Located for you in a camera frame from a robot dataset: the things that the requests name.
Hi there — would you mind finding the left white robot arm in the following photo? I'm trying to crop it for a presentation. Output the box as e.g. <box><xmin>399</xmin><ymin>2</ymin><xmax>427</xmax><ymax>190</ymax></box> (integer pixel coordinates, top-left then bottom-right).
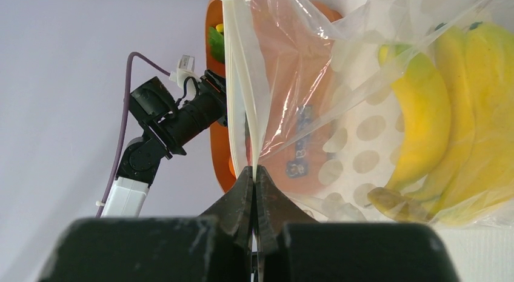
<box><xmin>99</xmin><ymin>70</ymin><xmax>228</xmax><ymax>217</ymax></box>

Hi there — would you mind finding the orange plastic bin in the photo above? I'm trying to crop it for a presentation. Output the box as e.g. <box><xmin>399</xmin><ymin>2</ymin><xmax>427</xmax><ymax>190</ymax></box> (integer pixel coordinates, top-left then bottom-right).
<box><xmin>204</xmin><ymin>0</ymin><xmax>344</xmax><ymax>195</ymax></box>

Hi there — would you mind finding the single yellow banana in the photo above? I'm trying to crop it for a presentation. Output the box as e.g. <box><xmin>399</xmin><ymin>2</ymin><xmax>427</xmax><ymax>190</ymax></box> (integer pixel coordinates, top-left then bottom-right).
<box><xmin>367</xmin><ymin>44</ymin><xmax>451</xmax><ymax>222</ymax></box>

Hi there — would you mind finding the clear zip top bag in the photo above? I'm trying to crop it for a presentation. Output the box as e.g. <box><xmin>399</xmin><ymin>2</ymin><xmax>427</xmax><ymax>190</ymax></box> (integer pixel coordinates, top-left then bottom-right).
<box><xmin>220</xmin><ymin>0</ymin><xmax>513</xmax><ymax>228</ymax></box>

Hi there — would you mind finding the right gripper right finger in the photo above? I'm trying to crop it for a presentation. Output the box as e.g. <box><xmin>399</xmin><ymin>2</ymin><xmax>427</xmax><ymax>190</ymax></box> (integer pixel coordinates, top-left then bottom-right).
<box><xmin>255</xmin><ymin>165</ymin><xmax>316</xmax><ymax>281</ymax></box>

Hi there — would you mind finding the green leafy toy vegetable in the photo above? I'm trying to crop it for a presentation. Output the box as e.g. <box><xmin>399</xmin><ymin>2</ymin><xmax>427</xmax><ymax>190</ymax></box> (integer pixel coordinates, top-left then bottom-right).
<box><xmin>207</xmin><ymin>23</ymin><xmax>225</xmax><ymax>64</ymax></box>

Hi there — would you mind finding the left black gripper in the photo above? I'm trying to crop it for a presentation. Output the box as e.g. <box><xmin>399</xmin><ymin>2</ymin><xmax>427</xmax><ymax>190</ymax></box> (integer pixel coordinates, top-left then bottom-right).
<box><xmin>160</xmin><ymin>69</ymin><xmax>228</xmax><ymax>152</ymax></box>

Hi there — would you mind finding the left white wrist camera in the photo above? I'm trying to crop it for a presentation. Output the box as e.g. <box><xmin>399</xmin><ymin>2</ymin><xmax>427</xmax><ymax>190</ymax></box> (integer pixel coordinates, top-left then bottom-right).
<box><xmin>168</xmin><ymin>55</ymin><xmax>199</xmax><ymax>88</ymax></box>

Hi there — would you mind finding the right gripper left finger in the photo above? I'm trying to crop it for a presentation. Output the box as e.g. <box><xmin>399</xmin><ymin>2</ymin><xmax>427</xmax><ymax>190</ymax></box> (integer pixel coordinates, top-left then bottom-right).
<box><xmin>201</xmin><ymin>166</ymin><xmax>255</xmax><ymax>281</ymax></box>

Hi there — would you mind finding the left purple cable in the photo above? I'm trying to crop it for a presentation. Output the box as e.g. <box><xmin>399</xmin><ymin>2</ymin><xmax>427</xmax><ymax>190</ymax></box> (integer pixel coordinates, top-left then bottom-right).
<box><xmin>95</xmin><ymin>52</ymin><xmax>173</xmax><ymax>219</ymax></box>

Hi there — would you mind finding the yellow banana bunch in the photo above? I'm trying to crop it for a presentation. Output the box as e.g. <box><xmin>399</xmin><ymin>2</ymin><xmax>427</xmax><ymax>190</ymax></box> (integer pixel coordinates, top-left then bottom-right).
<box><xmin>406</xmin><ymin>22</ymin><xmax>513</xmax><ymax>225</ymax></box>

